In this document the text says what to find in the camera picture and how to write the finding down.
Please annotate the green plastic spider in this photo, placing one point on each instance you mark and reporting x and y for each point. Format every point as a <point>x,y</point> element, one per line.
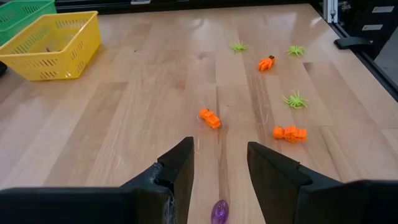
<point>238,47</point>
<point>295,100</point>
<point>295,50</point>

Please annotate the silver metal bracket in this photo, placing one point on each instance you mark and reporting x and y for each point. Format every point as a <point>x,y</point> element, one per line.
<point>329,11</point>

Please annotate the orange plastic pumpkin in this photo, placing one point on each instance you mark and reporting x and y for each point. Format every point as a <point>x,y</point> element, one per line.
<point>266,64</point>
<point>210,119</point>
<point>290,134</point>

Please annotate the green plastic mesh basket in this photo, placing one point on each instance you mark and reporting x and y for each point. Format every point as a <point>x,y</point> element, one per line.
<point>18,12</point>

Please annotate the yellow plastic mesh basket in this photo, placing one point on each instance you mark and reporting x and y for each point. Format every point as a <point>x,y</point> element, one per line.
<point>62,67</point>

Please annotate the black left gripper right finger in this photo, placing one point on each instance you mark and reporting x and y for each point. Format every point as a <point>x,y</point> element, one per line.
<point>326,205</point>

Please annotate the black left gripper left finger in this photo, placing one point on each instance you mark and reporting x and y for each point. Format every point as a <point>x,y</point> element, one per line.
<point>93,205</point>

